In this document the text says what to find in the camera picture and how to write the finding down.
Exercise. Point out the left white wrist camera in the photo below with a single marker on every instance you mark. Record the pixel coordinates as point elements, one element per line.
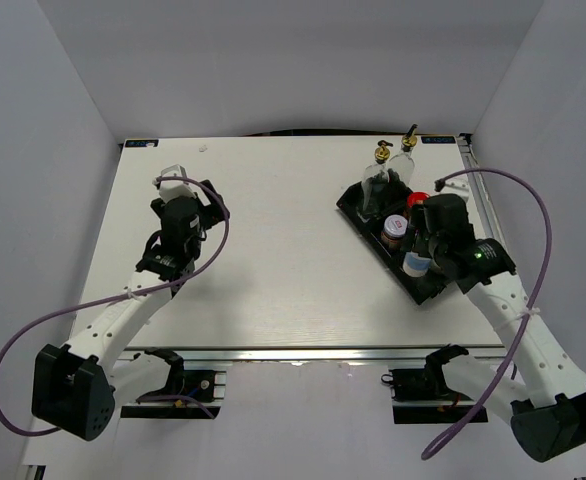
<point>172,184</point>

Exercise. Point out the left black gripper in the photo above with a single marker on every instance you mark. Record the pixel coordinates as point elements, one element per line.
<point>214,212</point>

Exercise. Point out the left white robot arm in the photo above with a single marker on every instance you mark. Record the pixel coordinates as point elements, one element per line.
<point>79,386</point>

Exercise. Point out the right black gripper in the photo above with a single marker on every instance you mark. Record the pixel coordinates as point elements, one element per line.
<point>417,237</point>

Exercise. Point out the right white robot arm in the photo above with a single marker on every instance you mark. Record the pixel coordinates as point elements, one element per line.
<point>538,391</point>

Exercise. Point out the blue table logo sticker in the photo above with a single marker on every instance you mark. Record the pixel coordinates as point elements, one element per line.
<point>141,143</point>

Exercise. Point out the red-lid dark sauce jar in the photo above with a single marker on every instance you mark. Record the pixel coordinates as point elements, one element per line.
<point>416,198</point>

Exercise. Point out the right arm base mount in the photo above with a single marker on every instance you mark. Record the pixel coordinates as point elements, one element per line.
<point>420,396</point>

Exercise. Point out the aluminium table frame rail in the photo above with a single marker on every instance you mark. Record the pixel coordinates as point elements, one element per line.
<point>289,279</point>

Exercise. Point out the blue-label silver-lid shaker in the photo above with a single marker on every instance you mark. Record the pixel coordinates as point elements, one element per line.
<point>415,265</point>

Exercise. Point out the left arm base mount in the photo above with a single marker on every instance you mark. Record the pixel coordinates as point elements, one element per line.
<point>189,392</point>

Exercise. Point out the small white-lid sauce jar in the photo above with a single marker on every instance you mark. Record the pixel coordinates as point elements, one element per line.
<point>394,228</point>

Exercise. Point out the black plastic organizer tray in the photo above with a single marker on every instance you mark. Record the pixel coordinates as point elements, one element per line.
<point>418,289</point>

